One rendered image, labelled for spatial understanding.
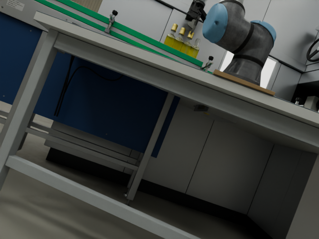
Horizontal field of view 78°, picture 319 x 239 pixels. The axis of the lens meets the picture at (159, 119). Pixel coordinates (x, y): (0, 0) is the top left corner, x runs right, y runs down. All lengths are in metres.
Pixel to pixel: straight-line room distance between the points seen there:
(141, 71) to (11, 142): 0.57
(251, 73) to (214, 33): 0.19
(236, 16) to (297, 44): 1.29
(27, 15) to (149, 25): 0.74
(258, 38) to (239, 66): 0.11
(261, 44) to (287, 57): 1.11
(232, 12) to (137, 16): 0.91
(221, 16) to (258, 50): 0.18
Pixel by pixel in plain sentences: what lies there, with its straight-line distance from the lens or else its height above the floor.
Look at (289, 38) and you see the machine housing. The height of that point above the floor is 1.54.
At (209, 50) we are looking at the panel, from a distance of 1.58.
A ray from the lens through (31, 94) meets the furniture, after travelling 0.91.
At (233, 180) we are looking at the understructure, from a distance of 1.73.
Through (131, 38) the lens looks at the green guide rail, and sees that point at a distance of 1.22.
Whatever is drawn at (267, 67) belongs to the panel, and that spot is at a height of 1.23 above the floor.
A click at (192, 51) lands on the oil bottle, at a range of 1.38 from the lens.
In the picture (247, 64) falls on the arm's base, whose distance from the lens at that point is 0.78.
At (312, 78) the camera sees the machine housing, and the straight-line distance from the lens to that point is 1.91.
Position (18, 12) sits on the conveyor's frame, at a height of 0.79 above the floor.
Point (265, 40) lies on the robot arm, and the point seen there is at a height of 0.93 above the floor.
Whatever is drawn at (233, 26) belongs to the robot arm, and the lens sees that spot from 0.77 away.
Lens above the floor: 0.53
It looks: 1 degrees up
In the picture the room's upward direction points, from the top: 22 degrees clockwise
